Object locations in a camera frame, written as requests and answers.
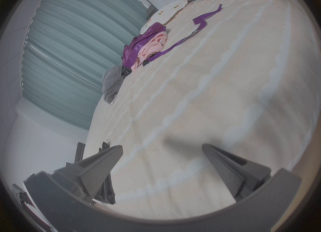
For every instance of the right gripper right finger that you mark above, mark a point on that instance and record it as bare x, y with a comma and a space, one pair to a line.
233, 173

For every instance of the blue-green curtain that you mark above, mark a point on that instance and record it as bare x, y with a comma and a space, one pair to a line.
75, 20
57, 88

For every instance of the grey garment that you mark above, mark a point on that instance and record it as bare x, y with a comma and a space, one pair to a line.
111, 80

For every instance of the black T-shirt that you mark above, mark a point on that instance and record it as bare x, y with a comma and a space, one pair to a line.
106, 190

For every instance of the white printed pillow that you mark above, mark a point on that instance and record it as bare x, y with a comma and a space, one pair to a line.
165, 12

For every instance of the bed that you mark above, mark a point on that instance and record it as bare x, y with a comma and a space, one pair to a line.
213, 88

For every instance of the pink garment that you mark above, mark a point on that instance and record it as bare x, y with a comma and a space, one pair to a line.
150, 46

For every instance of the grey bedside table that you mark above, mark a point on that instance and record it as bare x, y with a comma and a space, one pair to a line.
151, 10

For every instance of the black shiny garment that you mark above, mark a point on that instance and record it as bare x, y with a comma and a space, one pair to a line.
126, 71

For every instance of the dark chest of drawers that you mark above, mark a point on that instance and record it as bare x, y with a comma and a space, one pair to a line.
80, 152

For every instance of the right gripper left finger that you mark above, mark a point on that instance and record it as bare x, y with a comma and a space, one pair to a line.
92, 173

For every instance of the purple satin garment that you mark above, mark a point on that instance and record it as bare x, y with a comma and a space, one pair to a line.
136, 44

